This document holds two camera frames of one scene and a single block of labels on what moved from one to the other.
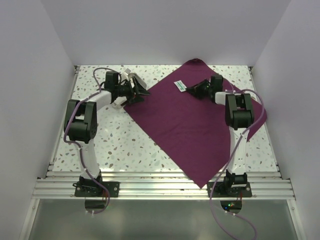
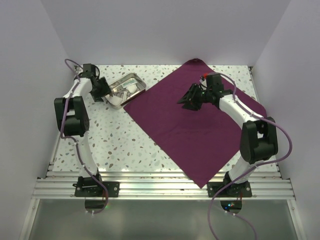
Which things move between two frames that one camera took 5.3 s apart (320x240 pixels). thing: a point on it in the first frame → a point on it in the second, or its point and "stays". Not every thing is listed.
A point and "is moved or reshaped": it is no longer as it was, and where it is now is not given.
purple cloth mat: x=191 y=131 stays
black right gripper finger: x=197 y=94 → x=194 y=106
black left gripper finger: x=138 y=88 → x=105 y=88
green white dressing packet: x=180 y=85 is moved or reshaped
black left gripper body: x=126 y=90 → x=95 y=93
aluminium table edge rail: x=159 y=184 stays
